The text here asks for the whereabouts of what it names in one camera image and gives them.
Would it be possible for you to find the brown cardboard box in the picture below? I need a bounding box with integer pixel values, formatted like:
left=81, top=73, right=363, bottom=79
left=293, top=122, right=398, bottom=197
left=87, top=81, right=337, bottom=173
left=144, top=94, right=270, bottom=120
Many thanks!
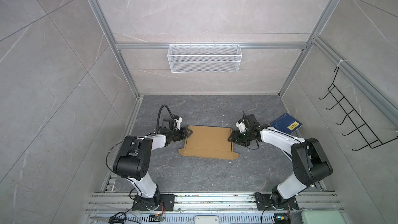
left=178, top=125, right=239, bottom=160

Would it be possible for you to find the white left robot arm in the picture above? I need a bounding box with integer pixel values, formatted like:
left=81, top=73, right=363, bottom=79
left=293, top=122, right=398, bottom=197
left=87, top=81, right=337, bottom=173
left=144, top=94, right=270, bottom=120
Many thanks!
left=113, top=116, right=192, bottom=199

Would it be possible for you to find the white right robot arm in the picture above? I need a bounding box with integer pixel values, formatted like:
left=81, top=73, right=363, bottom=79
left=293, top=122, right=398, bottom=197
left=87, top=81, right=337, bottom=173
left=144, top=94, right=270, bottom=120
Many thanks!
left=228, top=114, right=333, bottom=208

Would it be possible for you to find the green box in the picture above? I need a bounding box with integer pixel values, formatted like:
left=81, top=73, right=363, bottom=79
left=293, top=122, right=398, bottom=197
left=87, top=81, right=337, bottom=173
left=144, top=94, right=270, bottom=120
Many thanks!
left=301, top=210, right=346, bottom=224

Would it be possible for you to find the blue book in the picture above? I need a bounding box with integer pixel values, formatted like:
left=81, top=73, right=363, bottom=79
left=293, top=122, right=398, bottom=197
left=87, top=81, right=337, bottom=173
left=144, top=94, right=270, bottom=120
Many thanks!
left=270, top=113, right=302, bottom=134

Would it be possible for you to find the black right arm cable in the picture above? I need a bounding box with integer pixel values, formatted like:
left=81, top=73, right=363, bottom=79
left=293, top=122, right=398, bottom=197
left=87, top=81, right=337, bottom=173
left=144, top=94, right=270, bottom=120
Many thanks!
left=241, top=109, right=268, bottom=150

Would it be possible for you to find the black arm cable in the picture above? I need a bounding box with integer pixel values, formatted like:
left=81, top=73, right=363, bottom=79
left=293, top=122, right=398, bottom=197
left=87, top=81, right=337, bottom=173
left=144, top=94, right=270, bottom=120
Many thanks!
left=155, top=105, right=174, bottom=134
left=241, top=109, right=268, bottom=150

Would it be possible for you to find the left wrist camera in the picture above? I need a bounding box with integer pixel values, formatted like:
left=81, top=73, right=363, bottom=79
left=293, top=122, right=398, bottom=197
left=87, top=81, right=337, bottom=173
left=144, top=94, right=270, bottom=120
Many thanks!
left=173, top=115, right=182, bottom=130

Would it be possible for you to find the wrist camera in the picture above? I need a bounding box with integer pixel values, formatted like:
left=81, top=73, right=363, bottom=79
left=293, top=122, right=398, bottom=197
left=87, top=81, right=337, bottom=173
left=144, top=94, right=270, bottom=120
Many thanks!
left=173, top=115, right=182, bottom=130
left=236, top=120, right=247, bottom=133

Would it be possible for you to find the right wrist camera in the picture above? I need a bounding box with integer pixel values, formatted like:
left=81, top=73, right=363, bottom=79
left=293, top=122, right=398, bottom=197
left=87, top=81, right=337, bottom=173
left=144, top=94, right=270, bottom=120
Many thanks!
left=236, top=120, right=247, bottom=133

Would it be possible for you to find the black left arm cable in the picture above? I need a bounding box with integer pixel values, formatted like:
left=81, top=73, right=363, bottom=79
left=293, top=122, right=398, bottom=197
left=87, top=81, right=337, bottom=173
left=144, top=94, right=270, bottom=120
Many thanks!
left=155, top=105, right=174, bottom=134

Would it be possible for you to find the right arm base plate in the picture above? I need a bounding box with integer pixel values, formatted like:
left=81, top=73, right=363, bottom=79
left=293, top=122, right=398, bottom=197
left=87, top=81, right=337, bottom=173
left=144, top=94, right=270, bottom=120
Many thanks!
left=254, top=192, right=300, bottom=211

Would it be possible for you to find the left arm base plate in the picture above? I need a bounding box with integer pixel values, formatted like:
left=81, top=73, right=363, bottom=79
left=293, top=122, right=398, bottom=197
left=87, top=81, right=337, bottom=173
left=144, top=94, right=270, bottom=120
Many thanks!
left=132, top=194, right=175, bottom=211

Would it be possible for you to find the white wire mesh basket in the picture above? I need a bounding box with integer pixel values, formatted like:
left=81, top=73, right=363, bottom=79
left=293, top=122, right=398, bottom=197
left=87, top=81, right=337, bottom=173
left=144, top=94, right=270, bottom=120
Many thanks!
left=167, top=44, right=243, bottom=73

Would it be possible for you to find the black wire hook rack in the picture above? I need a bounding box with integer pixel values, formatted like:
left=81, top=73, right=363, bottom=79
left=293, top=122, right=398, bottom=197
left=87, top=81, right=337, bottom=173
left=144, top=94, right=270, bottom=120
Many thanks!
left=318, top=67, right=398, bottom=151

